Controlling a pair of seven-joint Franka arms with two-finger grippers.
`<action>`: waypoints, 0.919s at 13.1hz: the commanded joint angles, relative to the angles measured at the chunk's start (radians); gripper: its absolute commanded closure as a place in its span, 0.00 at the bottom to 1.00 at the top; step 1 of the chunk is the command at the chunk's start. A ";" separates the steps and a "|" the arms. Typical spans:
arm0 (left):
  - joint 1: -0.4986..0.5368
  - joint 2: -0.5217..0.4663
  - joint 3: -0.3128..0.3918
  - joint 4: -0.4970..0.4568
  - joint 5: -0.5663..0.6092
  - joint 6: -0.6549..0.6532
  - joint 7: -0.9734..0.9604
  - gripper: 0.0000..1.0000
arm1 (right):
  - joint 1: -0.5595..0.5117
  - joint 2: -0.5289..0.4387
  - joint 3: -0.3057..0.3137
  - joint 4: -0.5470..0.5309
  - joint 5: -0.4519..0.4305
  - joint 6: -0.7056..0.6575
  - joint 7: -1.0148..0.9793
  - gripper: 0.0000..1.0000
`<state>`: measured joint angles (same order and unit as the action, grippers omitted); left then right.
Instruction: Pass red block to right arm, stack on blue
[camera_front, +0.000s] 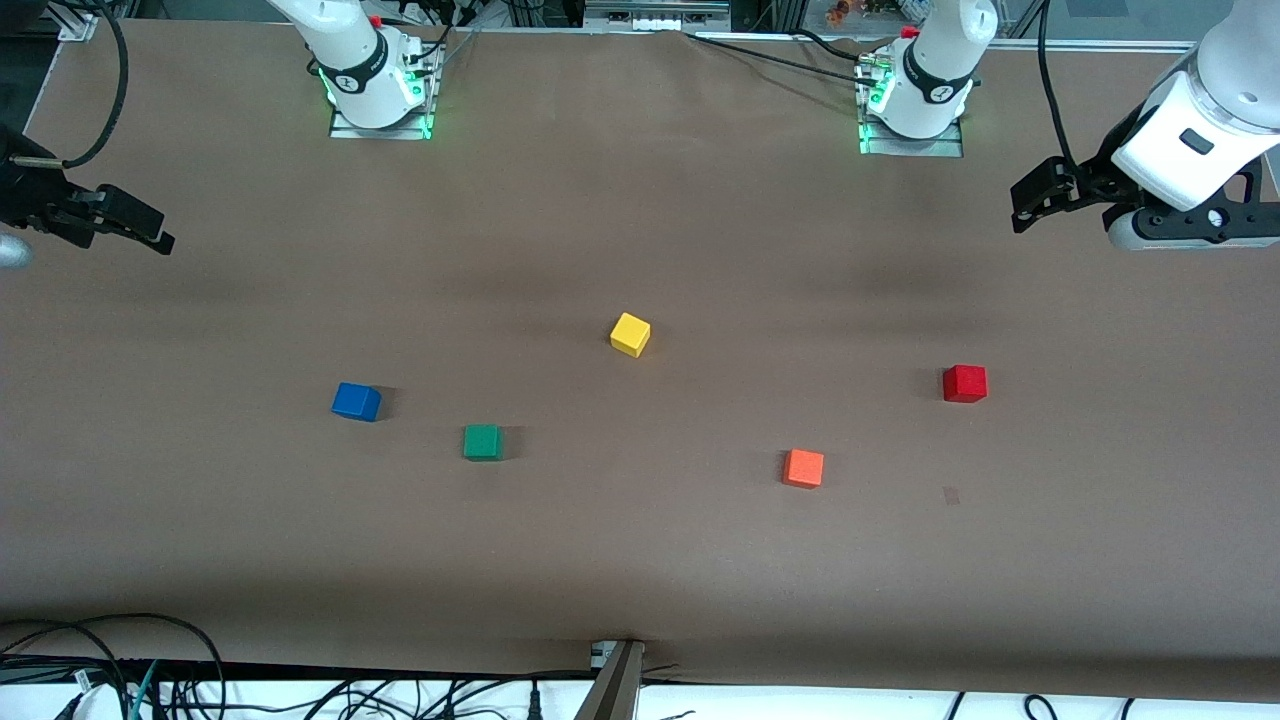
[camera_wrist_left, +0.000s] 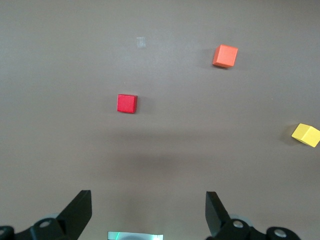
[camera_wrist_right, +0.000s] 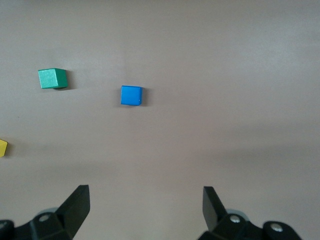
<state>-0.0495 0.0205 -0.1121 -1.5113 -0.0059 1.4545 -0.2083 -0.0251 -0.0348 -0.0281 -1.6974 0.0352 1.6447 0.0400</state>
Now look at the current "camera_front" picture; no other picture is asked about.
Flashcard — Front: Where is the red wooden block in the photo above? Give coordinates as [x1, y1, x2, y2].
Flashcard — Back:
[942, 364, 989, 404]

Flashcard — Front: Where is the blue wooden block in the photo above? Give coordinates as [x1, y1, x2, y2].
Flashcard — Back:
[331, 382, 383, 423]

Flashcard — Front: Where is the yellow wooden block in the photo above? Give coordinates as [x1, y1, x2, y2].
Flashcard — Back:
[609, 312, 652, 359]

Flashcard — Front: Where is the brown table cover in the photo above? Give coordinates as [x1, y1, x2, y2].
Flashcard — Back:
[0, 18, 1280, 701]

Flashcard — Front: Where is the white terminal strip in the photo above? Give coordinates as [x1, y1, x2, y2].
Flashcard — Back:
[584, 0, 733, 32]

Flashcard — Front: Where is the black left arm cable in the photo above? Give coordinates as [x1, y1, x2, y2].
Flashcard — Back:
[1036, 0, 1079, 169]

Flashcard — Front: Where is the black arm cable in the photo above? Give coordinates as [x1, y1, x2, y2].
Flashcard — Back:
[1036, 0, 1079, 169]
[58, 0, 131, 171]

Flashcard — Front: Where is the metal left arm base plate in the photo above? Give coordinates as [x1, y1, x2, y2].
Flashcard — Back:
[857, 55, 967, 159]

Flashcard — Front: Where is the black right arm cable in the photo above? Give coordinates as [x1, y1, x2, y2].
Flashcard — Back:
[58, 0, 131, 171]

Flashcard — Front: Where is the aluminium frame rail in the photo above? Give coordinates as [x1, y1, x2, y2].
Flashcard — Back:
[975, 37, 1201, 53]

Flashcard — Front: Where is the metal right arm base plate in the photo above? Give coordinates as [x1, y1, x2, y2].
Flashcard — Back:
[329, 42, 441, 141]

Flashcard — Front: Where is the short black table cable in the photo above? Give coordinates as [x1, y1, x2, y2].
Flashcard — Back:
[795, 28, 879, 65]

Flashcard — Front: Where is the long black table cable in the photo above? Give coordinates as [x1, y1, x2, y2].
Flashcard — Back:
[688, 33, 881, 89]

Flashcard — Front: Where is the looping black floor cable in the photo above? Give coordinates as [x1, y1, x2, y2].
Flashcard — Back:
[0, 612, 228, 720]

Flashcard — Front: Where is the green floor cable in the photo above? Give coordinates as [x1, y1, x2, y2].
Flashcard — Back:
[127, 660, 162, 720]

